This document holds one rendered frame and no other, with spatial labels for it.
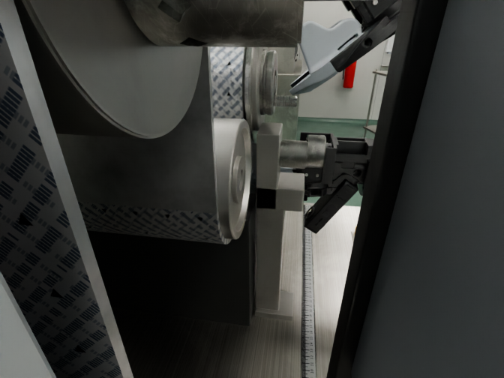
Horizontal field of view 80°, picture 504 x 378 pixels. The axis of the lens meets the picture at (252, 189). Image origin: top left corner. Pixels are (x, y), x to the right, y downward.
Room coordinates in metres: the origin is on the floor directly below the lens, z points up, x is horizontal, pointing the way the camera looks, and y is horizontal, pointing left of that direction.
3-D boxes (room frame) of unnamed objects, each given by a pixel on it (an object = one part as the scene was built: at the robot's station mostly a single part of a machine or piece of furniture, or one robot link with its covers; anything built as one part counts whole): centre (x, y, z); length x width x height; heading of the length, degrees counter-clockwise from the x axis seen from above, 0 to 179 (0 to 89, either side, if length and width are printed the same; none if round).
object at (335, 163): (0.43, -0.13, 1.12); 0.12 x 0.08 x 0.09; 81
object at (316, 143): (0.34, -0.08, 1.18); 0.04 x 0.02 x 0.04; 171
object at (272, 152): (0.35, -0.04, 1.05); 0.06 x 0.05 x 0.31; 81
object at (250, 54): (0.39, -0.01, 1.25); 0.15 x 0.01 x 0.15; 171
